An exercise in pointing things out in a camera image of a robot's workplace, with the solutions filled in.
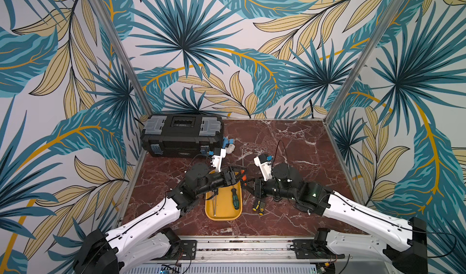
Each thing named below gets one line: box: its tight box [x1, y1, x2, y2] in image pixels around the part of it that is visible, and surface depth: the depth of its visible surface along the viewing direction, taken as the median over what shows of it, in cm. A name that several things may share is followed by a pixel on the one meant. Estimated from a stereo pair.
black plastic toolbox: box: [140, 113, 224, 159], surface depth 94 cm
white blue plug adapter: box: [222, 135, 236, 155], surface depth 106 cm
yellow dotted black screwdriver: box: [258, 201, 266, 216], surface depth 85 cm
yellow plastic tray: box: [204, 180, 243, 222], surface depth 87 cm
